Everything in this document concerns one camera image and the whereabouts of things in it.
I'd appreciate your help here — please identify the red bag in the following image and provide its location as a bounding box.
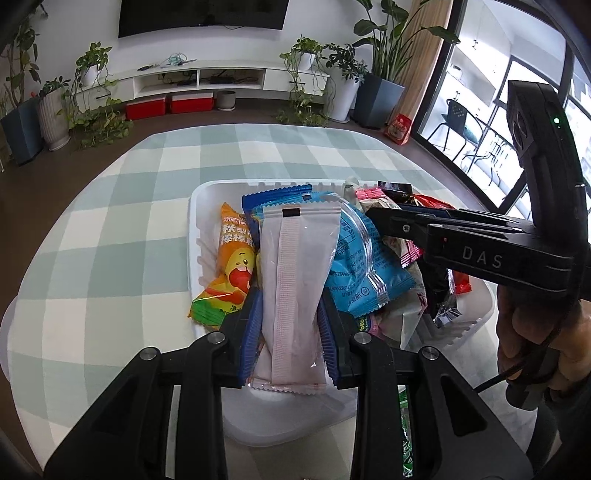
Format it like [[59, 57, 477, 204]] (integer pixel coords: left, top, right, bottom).
[[385, 113, 413, 146]]

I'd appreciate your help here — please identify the trailing pothos plant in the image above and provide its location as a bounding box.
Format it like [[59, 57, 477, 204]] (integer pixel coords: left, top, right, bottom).
[[62, 41, 134, 148], [279, 36, 331, 126]]

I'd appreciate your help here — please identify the person's right hand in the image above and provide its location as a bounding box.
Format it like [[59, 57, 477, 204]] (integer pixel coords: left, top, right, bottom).
[[496, 284, 591, 395]]

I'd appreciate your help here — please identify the green white checked tablecloth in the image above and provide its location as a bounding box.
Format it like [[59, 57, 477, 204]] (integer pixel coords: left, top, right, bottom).
[[0, 124, 532, 467]]

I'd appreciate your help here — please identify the beige striped curtain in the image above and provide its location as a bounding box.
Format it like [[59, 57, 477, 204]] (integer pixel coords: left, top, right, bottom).
[[402, 0, 455, 125]]

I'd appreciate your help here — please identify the tall white ribbed pot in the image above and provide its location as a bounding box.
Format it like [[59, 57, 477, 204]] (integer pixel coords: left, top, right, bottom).
[[329, 76, 360, 123], [38, 95, 71, 151]]

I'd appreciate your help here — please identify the pink white snack packet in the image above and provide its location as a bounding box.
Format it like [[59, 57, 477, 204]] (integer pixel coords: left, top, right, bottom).
[[355, 187, 423, 269]]

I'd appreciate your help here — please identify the red storage box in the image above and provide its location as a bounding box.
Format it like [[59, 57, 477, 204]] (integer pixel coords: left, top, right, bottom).
[[126, 97, 166, 121], [170, 92, 214, 114]]

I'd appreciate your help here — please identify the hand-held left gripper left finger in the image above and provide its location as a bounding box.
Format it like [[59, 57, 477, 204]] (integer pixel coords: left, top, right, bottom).
[[44, 286, 265, 480]]

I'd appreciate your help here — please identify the white plastic tray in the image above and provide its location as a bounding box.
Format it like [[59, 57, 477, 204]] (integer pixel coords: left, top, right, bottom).
[[187, 179, 497, 448]]

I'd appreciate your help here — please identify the black flat television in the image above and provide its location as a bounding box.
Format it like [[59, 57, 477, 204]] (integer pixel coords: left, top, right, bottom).
[[117, 0, 289, 39]]

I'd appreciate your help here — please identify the green striped snack packet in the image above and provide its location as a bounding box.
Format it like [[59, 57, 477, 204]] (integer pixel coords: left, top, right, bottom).
[[397, 387, 415, 480]]

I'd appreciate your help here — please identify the light blue snack packet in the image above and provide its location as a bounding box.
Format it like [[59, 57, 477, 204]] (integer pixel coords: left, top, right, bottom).
[[252, 191, 416, 319]]

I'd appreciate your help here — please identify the orange snack packet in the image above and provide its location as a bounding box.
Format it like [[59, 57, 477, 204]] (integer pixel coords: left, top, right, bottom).
[[188, 202, 257, 330]]

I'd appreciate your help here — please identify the dark blue snack packet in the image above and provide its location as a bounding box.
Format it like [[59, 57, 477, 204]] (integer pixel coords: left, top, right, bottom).
[[241, 184, 313, 241]]

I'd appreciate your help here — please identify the bushy green plant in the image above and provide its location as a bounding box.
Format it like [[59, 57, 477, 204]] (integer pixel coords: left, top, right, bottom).
[[323, 43, 370, 84]]

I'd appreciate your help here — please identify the black cable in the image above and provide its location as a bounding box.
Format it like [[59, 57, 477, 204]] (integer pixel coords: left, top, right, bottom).
[[475, 295, 578, 393]]

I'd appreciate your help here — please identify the tall broad-leaf plant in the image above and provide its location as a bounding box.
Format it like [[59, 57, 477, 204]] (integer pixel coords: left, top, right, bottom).
[[353, 0, 460, 79]]

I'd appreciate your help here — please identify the large white snack packet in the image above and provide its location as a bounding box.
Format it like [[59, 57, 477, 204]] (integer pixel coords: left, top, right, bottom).
[[344, 178, 430, 352]]

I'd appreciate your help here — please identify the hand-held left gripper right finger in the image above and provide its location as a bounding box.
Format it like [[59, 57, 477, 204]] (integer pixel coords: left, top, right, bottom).
[[318, 286, 534, 480]]

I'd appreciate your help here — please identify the small leafy plant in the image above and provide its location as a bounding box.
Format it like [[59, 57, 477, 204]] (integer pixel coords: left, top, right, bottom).
[[39, 76, 70, 97]]

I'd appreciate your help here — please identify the black patio chair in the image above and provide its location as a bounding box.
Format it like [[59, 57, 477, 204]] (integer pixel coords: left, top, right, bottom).
[[429, 99, 481, 153]]

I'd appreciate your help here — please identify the dark square planter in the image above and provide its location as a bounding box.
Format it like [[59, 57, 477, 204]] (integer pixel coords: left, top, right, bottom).
[[353, 74, 404, 129], [0, 99, 43, 166]]

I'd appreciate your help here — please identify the red snack packet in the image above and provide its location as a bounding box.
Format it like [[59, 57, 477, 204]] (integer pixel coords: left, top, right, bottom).
[[413, 194, 472, 296]]

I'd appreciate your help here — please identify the black framed glass door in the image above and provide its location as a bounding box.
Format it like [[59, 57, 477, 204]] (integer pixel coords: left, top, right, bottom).
[[413, 0, 591, 222]]

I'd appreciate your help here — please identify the tall thin-stemmed plant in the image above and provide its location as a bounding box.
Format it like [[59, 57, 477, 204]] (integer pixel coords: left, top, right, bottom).
[[0, 18, 40, 112]]

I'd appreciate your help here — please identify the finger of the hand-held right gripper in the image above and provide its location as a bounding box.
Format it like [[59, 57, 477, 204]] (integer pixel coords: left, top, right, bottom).
[[367, 209, 532, 257], [397, 205, 536, 222]]

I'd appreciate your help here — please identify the white low television cabinet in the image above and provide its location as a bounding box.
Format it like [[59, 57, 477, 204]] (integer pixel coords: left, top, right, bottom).
[[74, 65, 331, 109]]

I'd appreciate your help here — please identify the black patio table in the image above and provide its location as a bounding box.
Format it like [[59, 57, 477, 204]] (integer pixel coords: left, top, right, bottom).
[[462, 129, 522, 176]]

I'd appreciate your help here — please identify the black brown snack packet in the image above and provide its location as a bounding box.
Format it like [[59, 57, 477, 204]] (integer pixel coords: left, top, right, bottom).
[[378, 181, 414, 204]]

